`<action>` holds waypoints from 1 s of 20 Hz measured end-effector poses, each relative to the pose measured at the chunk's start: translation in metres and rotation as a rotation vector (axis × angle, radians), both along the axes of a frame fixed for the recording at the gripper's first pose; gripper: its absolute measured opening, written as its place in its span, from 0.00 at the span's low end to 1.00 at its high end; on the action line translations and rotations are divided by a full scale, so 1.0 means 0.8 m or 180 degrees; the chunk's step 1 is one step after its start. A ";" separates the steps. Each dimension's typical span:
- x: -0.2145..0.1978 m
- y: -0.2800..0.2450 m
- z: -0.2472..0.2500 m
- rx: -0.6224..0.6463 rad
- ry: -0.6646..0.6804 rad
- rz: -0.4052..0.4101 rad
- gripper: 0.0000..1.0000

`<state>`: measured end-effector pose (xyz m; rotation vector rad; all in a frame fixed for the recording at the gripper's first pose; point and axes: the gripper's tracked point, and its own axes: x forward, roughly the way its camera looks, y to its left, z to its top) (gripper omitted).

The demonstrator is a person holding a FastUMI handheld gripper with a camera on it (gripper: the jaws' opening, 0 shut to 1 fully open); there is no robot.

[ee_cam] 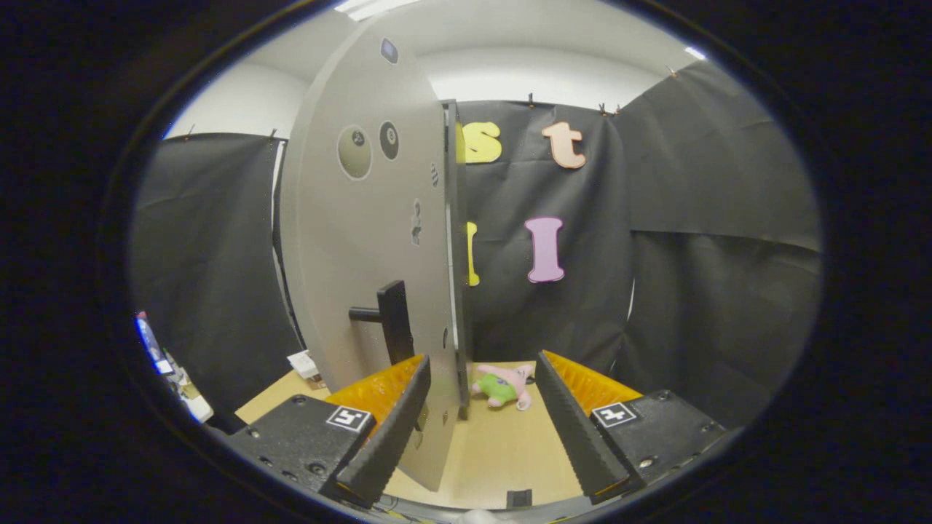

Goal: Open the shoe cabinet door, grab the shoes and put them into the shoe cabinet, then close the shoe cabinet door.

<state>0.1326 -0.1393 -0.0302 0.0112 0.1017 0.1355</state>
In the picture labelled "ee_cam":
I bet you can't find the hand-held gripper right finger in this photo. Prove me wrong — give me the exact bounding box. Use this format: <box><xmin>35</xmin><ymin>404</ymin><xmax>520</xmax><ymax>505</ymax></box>
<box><xmin>535</xmin><ymin>350</ymin><xmax>729</xmax><ymax>505</ymax></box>

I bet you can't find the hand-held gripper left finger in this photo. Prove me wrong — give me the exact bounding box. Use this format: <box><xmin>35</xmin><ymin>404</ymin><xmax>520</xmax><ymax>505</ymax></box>
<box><xmin>226</xmin><ymin>354</ymin><xmax>432</xmax><ymax>508</ymax></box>

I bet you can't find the grey shoe cabinet door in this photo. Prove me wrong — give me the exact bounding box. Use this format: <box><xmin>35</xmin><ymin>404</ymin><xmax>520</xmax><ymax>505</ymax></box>
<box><xmin>280</xmin><ymin>16</ymin><xmax>467</xmax><ymax>492</ymax></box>

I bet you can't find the grey shoe cabinet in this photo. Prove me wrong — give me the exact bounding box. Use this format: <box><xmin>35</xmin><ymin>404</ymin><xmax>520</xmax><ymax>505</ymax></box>
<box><xmin>443</xmin><ymin>100</ymin><xmax>470</xmax><ymax>421</ymax></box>

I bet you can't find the pink green plush toy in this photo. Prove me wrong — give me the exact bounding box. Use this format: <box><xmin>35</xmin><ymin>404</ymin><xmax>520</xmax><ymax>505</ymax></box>
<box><xmin>470</xmin><ymin>364</ymin><xmax>536</xmax><ymax>411</ymax></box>

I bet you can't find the white picture book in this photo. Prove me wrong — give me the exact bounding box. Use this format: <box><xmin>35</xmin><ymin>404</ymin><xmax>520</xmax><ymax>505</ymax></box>
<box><xmin>288</xmin><ymin>350</ymin><xmax>323</xmax><ymax>381</ymax></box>

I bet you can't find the black backdrop cloth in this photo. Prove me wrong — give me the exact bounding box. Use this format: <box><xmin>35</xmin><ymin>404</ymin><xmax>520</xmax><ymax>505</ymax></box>
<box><xmin>130</xmin><ymin>62</ymin><xmax>824</xmax><ymax>430</ymax></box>

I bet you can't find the large ceiling light panel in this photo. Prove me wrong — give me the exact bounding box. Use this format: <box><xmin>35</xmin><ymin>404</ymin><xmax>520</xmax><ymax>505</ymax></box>
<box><xmin>335</xmin><ymin>0</ymin><xmax>423</xmax><ymax>21</ymax></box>

